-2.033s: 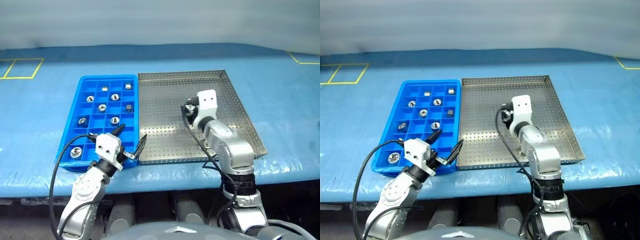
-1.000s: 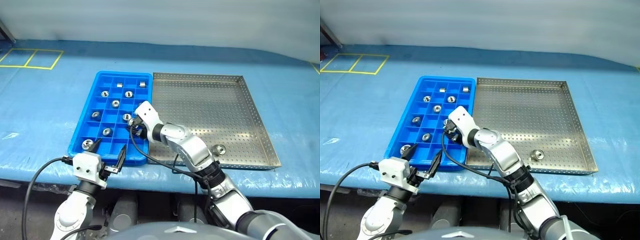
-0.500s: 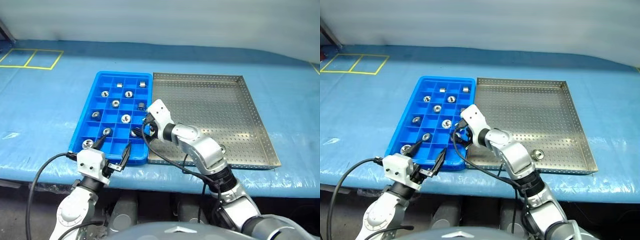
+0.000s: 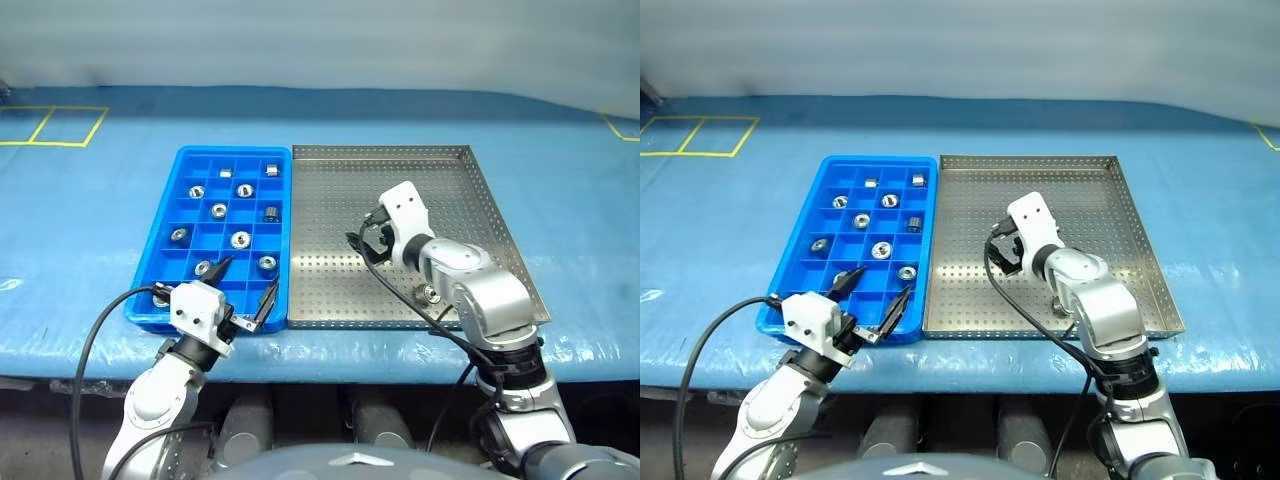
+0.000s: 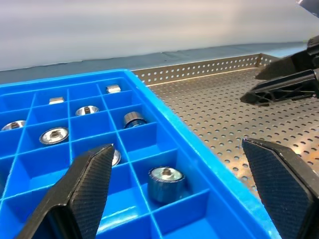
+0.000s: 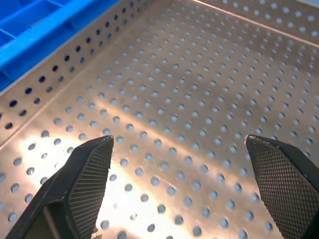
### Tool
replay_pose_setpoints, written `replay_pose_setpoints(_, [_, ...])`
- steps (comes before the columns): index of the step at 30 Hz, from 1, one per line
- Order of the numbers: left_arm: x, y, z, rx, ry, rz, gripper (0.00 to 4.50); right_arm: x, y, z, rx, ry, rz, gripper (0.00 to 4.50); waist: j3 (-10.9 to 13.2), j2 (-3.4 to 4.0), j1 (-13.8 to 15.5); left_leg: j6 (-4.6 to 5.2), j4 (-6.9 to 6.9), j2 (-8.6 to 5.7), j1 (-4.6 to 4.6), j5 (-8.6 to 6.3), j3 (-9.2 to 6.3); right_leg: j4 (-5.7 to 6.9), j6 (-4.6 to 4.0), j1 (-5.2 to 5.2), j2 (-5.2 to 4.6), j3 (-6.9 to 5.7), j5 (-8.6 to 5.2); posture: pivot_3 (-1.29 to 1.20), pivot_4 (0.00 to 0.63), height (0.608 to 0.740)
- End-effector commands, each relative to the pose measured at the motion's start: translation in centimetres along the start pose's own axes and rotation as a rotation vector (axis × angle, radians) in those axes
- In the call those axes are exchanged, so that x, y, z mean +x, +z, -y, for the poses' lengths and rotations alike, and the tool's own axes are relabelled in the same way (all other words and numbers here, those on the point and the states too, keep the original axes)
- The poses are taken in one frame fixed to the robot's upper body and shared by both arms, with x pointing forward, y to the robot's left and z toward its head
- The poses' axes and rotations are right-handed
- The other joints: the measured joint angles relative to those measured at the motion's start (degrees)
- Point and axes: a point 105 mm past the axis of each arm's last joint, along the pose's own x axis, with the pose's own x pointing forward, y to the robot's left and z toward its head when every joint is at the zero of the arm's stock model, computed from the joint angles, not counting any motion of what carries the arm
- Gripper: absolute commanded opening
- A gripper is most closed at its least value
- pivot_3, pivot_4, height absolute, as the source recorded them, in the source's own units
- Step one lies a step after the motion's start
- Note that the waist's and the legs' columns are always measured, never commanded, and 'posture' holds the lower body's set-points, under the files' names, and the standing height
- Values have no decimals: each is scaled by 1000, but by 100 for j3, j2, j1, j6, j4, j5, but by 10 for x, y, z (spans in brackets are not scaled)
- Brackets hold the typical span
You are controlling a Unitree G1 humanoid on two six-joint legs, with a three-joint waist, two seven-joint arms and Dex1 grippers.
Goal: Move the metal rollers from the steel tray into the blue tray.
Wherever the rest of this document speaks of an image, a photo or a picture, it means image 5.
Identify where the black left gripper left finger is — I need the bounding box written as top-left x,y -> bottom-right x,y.
14,143 -> 116,239

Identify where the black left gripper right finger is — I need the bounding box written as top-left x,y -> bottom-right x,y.
241,137 -> 319,239

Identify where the blue compartment tray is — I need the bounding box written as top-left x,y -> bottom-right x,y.
0,69 -> 279,239

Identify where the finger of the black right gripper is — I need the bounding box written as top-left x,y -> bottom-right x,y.
240,69 -> 319,107
255,49 -> 319,81

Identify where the perforated metal tray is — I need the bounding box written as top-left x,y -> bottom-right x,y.
132,53 -> 319,200

